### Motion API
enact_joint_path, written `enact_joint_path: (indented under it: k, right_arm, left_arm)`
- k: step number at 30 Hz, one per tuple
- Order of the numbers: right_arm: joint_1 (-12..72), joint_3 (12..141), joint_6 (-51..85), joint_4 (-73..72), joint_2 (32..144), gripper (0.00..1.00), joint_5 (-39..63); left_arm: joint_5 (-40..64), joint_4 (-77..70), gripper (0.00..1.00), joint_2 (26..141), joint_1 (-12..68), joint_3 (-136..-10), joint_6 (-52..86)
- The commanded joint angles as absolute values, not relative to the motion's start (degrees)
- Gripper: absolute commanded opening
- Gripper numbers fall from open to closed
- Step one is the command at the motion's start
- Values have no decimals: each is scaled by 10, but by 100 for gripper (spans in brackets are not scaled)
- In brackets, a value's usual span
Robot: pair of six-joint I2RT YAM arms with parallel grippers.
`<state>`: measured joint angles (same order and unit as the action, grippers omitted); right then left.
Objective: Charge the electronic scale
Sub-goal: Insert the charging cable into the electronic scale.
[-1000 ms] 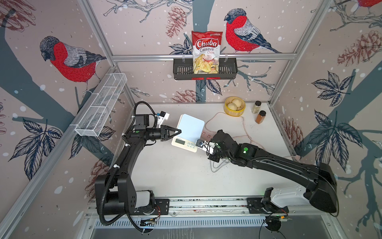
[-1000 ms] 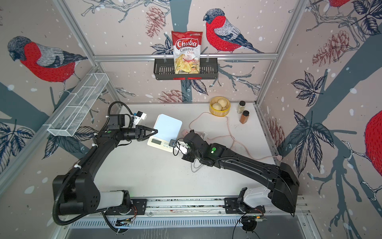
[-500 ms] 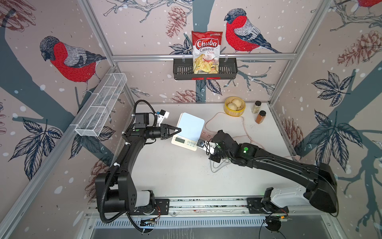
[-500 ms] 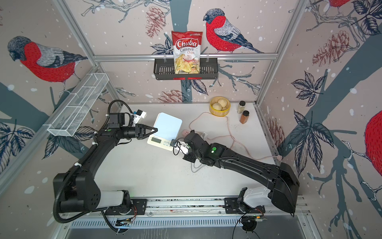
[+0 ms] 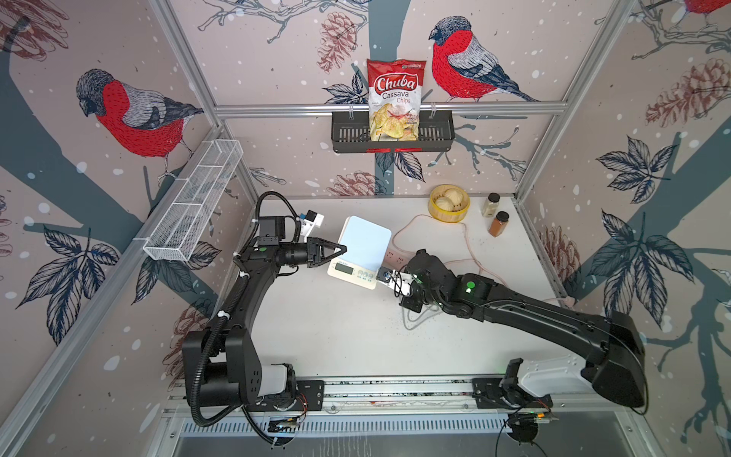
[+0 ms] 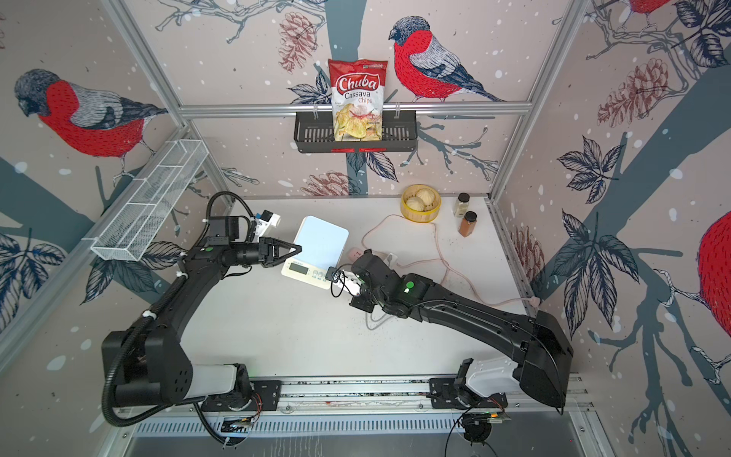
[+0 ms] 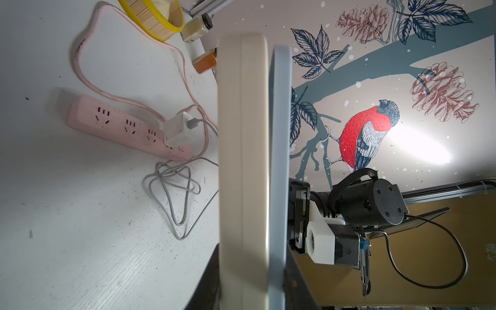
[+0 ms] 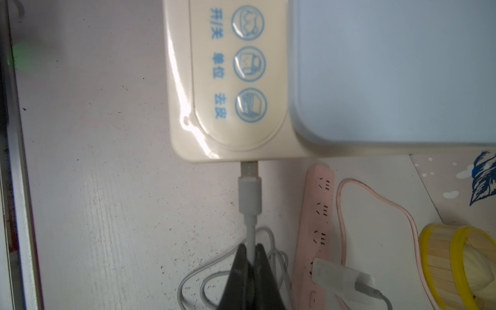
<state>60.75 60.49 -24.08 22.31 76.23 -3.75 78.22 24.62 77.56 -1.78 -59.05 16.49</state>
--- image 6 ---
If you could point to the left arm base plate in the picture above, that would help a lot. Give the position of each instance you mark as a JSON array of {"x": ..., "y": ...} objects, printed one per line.
[{"x": 259, "y": 396}]

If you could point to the aluminium front rail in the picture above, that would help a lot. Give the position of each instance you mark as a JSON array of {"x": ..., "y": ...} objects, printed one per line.
[{"x": 386, "y": 394}]

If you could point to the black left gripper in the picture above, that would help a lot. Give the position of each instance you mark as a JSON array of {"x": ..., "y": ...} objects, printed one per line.
[{"x": 268, "y": 248}]

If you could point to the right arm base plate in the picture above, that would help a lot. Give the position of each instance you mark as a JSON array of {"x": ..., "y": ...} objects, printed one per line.
[{"x": 453, "y": 393}]

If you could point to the red cassava chips bag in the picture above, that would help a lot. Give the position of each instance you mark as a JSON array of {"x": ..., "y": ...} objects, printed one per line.
[{"x": 357, "y": 99}]

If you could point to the white wire mesh shelf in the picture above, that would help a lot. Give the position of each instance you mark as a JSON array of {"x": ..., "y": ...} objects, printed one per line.
[{"x": 153, "y": 197}]

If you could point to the pink power strip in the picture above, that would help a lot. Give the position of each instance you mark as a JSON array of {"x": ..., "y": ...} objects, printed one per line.
[{"x": 389, "y": 258}]

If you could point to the clear spice bottle black cap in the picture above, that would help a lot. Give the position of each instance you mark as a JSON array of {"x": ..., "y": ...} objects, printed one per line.
[{"x": 461, "y": 205}]

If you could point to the yellow bowl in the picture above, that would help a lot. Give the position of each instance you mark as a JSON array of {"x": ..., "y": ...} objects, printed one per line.
[{"x": 426, "y": 216}]

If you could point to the brown spice bottle black cap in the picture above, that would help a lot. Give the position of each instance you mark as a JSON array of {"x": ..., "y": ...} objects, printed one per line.
[{"x": 468, "y": 224}]

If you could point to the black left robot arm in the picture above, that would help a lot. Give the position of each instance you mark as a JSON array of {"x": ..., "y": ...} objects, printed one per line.
[{"x": 146, "y": 368}]

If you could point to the black wall basket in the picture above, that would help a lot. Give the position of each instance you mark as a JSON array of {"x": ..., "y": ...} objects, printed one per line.
[{"x": 314, "y": 133}]

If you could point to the white bun in bowl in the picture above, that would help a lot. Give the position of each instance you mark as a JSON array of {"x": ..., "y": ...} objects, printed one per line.
[
  {"x": 427, "y": 196},
  {"x": 415, "y": 203}
]

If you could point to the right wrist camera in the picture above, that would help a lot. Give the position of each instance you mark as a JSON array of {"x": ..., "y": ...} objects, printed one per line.
[{"x": 342, "y": 280}]

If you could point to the white blue electronic scale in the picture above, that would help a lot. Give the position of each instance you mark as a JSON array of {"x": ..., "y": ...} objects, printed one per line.
[{"x": 322, "y": 245}]

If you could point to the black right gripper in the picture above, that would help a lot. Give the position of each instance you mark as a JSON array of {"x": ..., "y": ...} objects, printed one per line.
[{"x": 356, "y": 304}]

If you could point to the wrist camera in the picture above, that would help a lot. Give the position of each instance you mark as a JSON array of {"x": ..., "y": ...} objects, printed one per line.
[
  {"x": 342, "y": 280},
  {"x": 264, "y": 222}
]

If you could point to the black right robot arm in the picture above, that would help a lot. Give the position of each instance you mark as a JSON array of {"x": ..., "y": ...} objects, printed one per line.
[{"x": 537, "y": 344}]

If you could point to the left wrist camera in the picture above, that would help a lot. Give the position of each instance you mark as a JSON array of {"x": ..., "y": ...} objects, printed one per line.
[{"x": 264, "y": 222}]

